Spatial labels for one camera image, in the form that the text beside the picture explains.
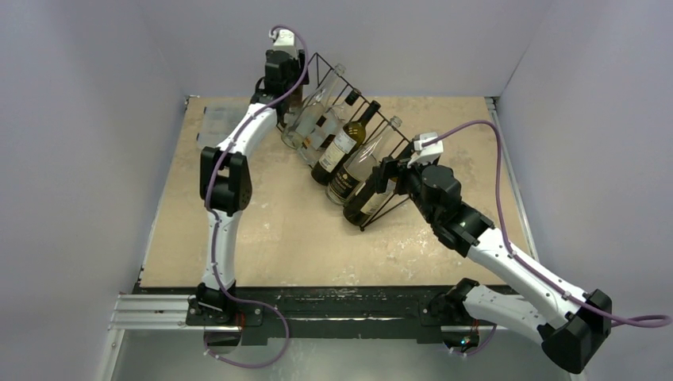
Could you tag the olive green wine bottle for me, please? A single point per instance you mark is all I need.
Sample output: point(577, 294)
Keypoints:
point(364, 201)

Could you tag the square clear bottle black cap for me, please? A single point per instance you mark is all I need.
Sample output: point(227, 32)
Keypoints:
point(326, 128)

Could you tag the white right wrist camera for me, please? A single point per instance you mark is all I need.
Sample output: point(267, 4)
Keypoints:
point(427, 149)

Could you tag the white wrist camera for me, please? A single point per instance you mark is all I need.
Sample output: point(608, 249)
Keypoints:
point(284, 40)
point(427, 149)

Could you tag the clear champagne bottle black label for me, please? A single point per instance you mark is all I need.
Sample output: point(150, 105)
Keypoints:
point(359, 165)

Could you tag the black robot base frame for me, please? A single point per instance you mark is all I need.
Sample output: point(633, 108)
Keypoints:
point(417, 313)

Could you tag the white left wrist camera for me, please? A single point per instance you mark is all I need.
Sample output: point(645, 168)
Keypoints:
point(284, 40)

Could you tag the clear glass bottle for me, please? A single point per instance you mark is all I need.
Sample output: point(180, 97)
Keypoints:
point(314, 107)

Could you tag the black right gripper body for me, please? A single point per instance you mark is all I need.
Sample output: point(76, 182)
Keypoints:
point(393, 169)

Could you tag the green wine bottle white label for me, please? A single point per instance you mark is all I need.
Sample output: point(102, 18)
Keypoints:
point(295, 102)

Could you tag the clear plastic screw organizer box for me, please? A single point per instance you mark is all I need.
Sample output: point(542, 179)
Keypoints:
point(219, 120)

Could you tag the black wire wine rack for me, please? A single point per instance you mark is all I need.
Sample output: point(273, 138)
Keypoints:
point(400, 146)

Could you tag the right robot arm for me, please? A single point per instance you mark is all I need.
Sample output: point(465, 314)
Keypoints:
point(569, 323)

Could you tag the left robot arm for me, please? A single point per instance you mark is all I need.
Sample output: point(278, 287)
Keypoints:
point(225, 182)

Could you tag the dark green wine bottle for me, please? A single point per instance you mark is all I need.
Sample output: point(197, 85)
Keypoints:
point(347, 140)

